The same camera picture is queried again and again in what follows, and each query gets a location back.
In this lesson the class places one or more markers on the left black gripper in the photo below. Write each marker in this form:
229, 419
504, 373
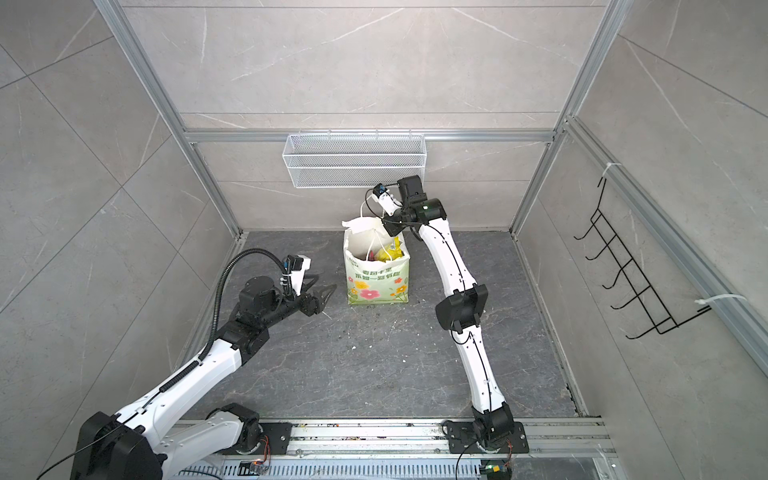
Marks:
316, 304

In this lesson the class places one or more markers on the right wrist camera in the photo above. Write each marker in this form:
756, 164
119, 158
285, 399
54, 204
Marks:
385, 199

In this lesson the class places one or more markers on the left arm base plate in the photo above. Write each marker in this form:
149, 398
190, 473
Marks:
262, 438

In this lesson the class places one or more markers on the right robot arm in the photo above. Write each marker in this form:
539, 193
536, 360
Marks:
460, 311

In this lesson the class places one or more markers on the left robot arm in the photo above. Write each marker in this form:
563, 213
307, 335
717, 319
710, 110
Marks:
139, 442

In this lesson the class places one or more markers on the floral paper bag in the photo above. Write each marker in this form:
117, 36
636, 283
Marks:
370, 282

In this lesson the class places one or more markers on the black wire hook rack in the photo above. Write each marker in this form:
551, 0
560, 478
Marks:
629, 271

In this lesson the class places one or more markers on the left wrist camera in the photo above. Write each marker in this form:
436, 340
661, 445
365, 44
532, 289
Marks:
294, 272

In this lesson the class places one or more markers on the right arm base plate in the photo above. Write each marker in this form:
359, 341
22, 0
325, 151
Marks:
467, 437

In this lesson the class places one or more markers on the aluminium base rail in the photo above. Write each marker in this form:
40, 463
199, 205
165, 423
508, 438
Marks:
419, 448

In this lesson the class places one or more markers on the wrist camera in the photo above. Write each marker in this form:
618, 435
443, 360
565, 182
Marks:
385, 199
294, 272

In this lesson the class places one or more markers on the white wire mesh basket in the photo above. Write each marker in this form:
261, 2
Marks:
336, 160

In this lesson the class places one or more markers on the yellow snack packet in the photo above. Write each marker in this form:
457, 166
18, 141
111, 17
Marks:
390, 252

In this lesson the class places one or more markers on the aluminium frame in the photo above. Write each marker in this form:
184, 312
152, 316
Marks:
741, 319

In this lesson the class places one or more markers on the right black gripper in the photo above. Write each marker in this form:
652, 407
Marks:
389, 222

